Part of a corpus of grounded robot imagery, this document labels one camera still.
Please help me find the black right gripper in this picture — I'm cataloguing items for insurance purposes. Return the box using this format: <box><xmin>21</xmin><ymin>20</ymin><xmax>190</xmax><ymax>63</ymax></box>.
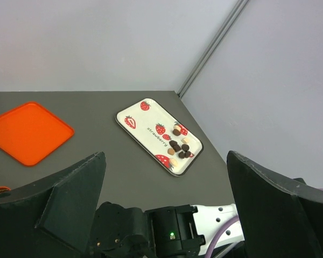
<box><xmin>88</xmin><ymin>202</ymin><xmax>156</xmax><ymax>257</ymax></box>

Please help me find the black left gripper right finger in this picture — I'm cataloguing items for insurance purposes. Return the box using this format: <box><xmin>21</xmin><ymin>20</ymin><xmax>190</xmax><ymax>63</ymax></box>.
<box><xmin>227</xmin><ymin>151</ymin><xmax>323</xmax><ymax>257</ymax></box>

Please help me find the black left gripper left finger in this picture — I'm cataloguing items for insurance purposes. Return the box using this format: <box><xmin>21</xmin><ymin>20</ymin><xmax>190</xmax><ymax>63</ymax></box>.
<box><xmin>0</xmin><ymin>152</ymin><xmax>106</xmax><ymax>257</ymax></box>

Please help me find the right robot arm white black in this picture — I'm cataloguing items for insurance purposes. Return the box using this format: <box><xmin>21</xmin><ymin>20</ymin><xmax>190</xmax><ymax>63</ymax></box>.
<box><xmin>90</xmin><ymin>202</ymin><xmax>244</xmax><ymax>257</ymax></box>

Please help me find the tan caramel chocolate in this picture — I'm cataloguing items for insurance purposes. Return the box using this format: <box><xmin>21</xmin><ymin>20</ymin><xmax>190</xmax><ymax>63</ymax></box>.
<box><xmin>167</xmin><ymin>148</ymin><xmax>175</xmax><ymax>155</ymax></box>

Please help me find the dark round chocolate lower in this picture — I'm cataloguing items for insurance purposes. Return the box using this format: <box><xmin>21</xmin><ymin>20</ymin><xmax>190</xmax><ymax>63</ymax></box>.
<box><xmin>178</xmin><ymin>152</ymin><xmax>185</xmax><ymax>159</ymax></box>

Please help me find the dark square chocolate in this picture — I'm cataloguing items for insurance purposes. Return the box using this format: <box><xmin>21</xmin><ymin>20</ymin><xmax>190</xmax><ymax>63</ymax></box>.
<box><xmin>169</xmin><ymin>140</ymin><xmax>178</xmax><ymax>147</ymax></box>

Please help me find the white chocolate cube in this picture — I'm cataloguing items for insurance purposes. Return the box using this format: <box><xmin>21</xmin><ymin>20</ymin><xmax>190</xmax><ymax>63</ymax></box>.
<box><xmin>181</xmin><ymin>138</ymin><xmax>190</xmax><ymax>144</ymax></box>

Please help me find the orange box lid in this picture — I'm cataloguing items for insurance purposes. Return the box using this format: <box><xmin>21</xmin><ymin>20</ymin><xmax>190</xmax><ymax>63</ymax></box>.
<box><xmin>0</xmin><ymin>102</ymin><xmax>74</xmax><ymax>166</ymax></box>

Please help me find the white strawberry tray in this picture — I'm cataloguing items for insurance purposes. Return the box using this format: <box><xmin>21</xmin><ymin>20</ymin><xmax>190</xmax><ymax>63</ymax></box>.
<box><xmin>116</xmin><ymin>98</ymin><xmax>203</xmax><ymax>177</ymax></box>

